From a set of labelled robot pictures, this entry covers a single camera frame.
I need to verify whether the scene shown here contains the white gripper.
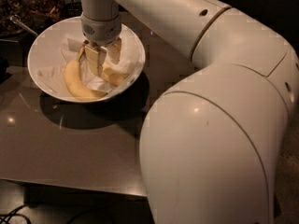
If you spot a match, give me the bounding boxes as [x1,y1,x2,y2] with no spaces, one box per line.
[80,14,121,77]

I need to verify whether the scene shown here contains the yellow banana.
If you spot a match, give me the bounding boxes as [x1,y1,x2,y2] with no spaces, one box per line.
[101,63,128,86]
[64,46,107,101]

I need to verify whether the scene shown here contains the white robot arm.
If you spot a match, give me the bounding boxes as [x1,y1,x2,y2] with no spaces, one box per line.
[81,0,299,224]

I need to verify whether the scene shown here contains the white bowl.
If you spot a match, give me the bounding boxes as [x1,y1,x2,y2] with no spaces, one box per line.
[28,17,145,104]

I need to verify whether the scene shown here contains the white paper napkin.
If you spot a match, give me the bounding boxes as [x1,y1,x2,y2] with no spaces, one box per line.
[36,27,144,100]

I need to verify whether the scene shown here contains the glass jar with snacks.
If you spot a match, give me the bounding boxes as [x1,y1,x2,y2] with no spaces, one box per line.
[25,0,65,23]

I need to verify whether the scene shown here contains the dark glass jar left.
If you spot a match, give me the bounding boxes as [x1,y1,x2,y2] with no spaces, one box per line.
[0,0,34,37]

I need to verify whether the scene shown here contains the metal spoon handle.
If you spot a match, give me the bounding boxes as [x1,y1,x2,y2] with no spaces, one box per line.
[9,15,38,37]

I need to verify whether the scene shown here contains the black floor cable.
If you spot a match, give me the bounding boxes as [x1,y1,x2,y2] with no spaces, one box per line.
[0,203,32,224]

